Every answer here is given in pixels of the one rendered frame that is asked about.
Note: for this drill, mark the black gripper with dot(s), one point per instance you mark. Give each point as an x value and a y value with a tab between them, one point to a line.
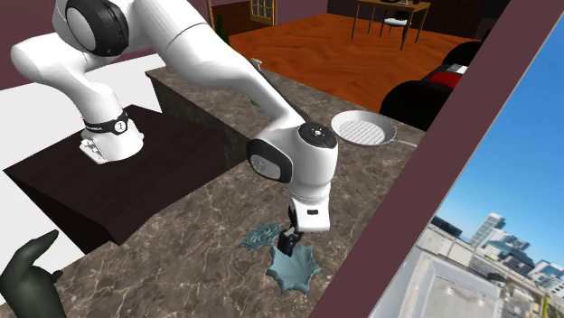
287	243

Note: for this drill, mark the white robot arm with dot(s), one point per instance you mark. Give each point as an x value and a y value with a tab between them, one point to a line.
207	57

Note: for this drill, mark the teal patterned leaf-shaped dish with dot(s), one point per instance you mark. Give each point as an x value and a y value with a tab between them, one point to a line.
261	236

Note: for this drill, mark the light blue leaf-shaped dish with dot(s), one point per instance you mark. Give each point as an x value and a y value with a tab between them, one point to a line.
293	273

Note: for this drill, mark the white grill pan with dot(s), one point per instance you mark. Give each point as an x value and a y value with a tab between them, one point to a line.
363	128

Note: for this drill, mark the dark robot stand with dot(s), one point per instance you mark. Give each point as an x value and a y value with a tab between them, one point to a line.
132	185

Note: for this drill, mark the black sofa with red cushion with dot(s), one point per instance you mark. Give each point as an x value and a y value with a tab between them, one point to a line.
409	99

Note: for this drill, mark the large window with city view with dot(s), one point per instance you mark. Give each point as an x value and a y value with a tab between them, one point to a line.
506	211

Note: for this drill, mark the wooden framed window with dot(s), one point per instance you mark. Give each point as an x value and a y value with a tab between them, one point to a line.
263	9

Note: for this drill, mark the dark chair with white seat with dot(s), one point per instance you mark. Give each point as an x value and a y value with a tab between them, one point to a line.
395	21

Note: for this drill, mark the wooden table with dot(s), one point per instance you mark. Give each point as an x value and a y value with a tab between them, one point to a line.
396	5

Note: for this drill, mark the dark green figure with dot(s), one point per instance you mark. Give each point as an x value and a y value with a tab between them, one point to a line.
26	286

